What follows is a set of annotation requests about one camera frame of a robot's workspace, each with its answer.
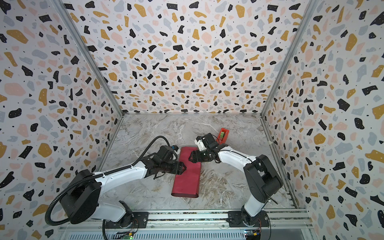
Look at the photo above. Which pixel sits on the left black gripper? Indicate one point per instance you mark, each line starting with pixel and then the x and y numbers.
pixel 180 170

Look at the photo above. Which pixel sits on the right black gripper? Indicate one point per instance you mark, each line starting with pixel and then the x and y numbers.
pixel 199 154

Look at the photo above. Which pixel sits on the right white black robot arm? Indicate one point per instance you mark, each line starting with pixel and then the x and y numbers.
pixel 262 177

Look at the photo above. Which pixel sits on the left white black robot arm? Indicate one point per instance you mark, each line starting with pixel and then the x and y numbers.
pixel 82 201

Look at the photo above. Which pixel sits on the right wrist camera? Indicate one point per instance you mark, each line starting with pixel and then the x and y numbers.
pixel 201 143

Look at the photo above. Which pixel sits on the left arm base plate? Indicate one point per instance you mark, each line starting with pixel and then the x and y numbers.
pixel 130 220

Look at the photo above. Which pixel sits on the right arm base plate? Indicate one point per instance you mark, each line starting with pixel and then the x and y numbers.
pixel 242 219

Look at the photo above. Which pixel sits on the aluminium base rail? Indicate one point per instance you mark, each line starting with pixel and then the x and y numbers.
pixel 275 224

